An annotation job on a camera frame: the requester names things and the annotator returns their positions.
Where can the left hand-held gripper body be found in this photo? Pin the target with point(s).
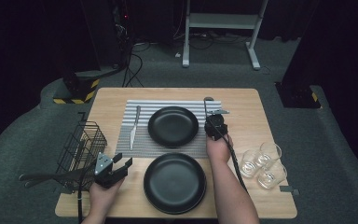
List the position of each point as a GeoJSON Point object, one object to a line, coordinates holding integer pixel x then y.
{"type": "Point", "coordinates": [108, 177]}

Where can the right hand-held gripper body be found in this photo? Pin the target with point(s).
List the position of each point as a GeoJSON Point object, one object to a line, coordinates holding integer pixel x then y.
{"type": "Point", "coordinates": [211, 124]}

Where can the silver fork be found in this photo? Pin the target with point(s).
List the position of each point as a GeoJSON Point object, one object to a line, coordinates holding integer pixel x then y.
{"type": "Point", "coordinates": [205, 107]}

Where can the silver table knife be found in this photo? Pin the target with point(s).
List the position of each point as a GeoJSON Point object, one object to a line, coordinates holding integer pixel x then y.
{"type": "Point", "coordinates": [133, 133]}

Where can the black plate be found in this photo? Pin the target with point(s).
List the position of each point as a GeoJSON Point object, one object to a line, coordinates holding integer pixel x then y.
{"type": "Point", "coordinates": [174, 183]}
{"type": "Point", "coordinates": [174, 213]}
{"type": "Point", "coordinates": [173, 127]}

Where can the person's left hand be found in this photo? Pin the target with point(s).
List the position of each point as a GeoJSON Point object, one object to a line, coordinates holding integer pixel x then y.
{"type": "Point", "coordinates": [102, 199]}

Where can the person's right hand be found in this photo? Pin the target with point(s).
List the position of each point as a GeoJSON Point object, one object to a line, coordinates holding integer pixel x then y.
{"type": "Point", "coordinates": [219, 151]}

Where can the grey striped woven placemat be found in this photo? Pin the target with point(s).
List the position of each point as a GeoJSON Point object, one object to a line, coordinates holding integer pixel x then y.
{"type": "Point", "coordinates": [124, 149]}

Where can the grey round table cap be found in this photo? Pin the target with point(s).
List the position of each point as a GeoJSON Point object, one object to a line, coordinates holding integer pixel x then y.
{"type": "Point", "coordinates": [209, 98]}

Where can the grey forked metal bar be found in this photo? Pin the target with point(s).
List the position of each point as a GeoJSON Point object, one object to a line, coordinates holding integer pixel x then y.
{"type": "Point", "coordinates": [43, 178]}

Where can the small white object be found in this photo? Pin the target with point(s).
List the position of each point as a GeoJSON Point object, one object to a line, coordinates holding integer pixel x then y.
{"type": "Point", "coordinates": [177, 55]}

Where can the black yellow striped base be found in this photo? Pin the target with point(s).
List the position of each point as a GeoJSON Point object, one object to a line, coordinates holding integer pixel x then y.
{"type": "Point", "coordinates": [74, 90]}

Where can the black base with yellow stripe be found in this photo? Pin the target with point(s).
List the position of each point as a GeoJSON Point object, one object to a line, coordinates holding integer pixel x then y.
{"type": "Point", "coordinates": [295, 96]}

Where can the grey tape piece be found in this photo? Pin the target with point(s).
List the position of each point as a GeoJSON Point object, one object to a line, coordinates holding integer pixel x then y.
{"type": "Point", "coordinates": [287, 188]}

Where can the white metal stand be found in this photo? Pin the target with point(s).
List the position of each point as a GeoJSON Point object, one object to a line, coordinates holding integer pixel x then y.
{"type": "Point", "coordinates": [220, 21]}

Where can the dark equipment with red light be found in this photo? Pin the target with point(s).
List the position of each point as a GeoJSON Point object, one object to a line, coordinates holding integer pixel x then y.
{"type": "Point", "coordinates": [122, 18]}

